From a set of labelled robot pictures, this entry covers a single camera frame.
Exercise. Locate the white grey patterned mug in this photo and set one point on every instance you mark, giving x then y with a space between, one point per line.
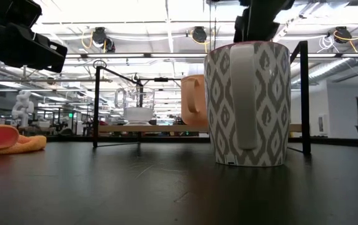
216 93

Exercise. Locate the peach plastic mug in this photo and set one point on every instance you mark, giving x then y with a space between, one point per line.
194 103

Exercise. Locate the clear glass cup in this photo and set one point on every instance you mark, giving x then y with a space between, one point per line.
138 107

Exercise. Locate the orange cloth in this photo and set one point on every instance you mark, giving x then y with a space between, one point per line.
3 140

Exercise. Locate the wooden cutting board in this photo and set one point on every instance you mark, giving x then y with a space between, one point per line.
153 128

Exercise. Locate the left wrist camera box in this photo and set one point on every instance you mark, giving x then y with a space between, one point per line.
10 12

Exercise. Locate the black aluminium table frame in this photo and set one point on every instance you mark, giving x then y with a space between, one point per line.
72 139

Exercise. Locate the white wall dispenser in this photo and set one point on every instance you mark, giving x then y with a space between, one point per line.
324 125

